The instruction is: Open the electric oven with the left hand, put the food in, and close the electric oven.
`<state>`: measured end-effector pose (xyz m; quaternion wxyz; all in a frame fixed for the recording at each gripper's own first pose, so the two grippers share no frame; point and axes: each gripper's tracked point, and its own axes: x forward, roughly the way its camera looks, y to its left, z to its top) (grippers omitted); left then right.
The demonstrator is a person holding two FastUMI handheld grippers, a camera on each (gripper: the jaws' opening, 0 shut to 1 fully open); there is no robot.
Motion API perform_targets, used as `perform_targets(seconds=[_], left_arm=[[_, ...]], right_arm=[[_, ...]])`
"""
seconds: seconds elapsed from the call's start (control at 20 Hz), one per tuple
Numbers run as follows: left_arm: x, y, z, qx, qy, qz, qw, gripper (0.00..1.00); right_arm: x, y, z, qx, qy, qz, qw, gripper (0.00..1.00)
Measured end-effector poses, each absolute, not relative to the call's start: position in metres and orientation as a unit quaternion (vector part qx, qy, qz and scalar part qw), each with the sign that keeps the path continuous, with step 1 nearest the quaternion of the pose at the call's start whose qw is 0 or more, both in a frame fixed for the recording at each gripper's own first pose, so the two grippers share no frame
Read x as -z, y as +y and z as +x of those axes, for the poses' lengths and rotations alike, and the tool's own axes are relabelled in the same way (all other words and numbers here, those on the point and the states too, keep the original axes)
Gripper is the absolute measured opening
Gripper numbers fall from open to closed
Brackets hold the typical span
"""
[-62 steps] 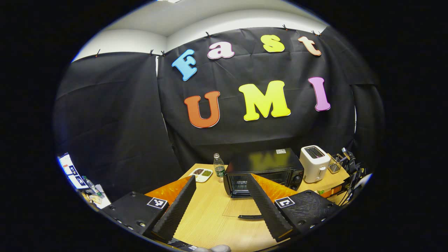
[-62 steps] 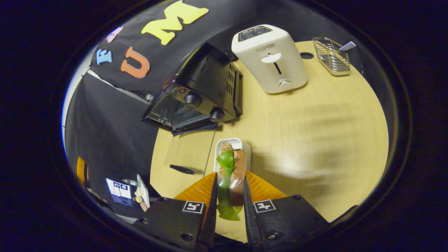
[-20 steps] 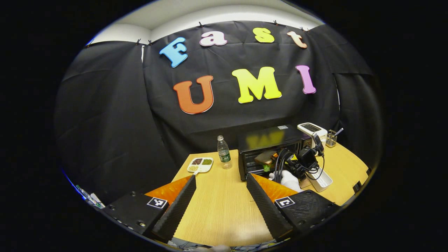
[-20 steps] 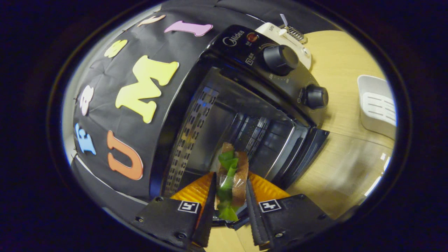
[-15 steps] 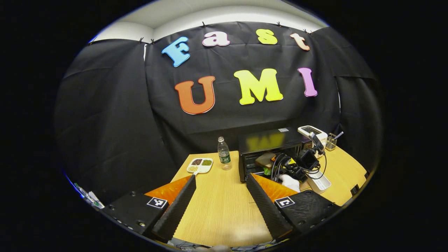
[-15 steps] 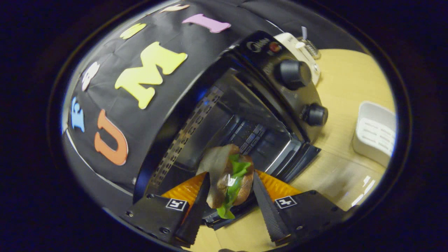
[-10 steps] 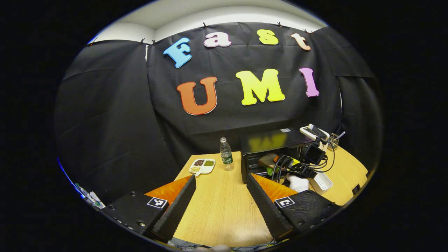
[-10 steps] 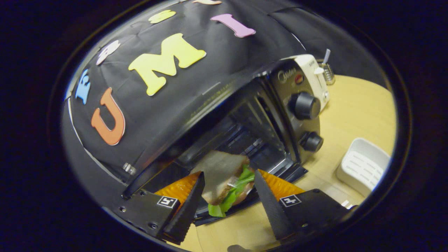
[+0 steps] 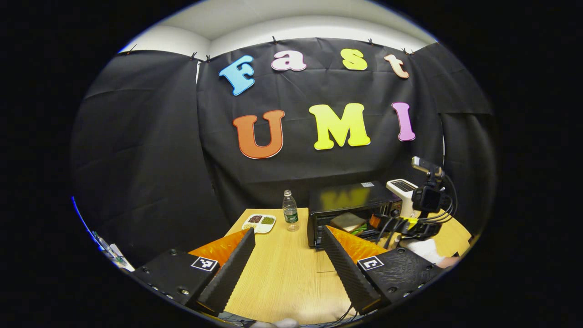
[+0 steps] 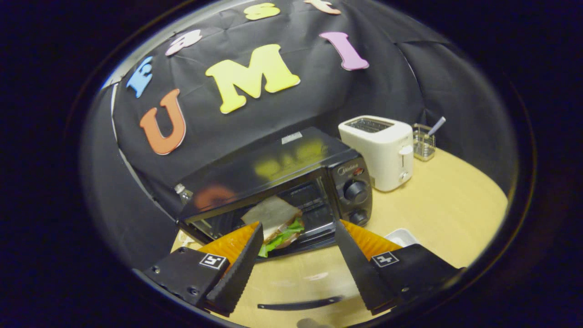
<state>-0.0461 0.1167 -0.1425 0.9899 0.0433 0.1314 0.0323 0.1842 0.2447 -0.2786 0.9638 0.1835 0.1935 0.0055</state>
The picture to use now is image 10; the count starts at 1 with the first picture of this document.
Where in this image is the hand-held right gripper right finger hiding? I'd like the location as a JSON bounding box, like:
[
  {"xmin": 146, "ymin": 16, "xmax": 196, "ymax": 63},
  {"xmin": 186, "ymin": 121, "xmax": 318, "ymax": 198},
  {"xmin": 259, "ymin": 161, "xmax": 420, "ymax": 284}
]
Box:
[{"xmin": 334, "ymin": 220, "xmax": 461, "ymax": 316}]

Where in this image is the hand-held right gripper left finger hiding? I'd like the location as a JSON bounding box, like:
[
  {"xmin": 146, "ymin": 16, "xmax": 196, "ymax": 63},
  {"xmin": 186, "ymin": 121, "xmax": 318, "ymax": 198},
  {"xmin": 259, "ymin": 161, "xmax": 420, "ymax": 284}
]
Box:
[{"xmin": 143, "ymin": 222, "xmax": 265, "ymax": 317}]

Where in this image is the lettuce sandwich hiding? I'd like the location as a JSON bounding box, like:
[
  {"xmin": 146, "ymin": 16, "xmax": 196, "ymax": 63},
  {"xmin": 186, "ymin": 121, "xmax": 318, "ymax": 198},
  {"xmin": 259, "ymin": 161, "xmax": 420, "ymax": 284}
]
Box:
[{"xmin": 240, "ymin": 196, "xmax": 306, "ymax": 258}]

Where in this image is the black electric oven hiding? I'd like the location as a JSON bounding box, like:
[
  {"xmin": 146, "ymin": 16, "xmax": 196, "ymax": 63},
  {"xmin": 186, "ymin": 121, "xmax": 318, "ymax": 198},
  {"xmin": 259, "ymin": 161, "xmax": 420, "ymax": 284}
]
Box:
[{"xmin": 175, "ymin": 126, "xmax": 374, "ymax": 312}]

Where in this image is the white square dish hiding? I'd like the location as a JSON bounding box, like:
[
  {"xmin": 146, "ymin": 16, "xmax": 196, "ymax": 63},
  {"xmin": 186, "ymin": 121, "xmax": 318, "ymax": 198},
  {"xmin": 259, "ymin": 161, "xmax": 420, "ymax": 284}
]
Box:
[{"xmin": 385, "ymin": 228, "xmax": 420, "ymax": 249}]

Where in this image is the clear plastic water bottle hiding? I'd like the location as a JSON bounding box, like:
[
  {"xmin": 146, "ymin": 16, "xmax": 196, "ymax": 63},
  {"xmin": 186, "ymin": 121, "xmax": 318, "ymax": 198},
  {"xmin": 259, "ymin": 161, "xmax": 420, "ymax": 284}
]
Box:
[{"xmin": 174, "ymin": 184, "xmax": 194, "ymax": 205}]

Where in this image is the white toaster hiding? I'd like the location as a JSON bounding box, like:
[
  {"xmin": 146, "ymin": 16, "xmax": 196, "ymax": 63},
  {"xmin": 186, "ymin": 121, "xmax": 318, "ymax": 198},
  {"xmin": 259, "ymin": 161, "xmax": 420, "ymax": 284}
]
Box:
[{"xmin": 338, "ymin": 115, "xmax": 414, "ymax": 192}]

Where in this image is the wire mesh basket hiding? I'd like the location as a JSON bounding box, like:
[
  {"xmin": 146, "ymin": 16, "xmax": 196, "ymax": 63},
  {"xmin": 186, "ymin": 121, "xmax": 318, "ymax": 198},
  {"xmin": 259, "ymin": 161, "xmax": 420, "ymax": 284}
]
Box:
[{"xmin": 412, "ymin": 123, "xmax": 436, "ymax": 162}]

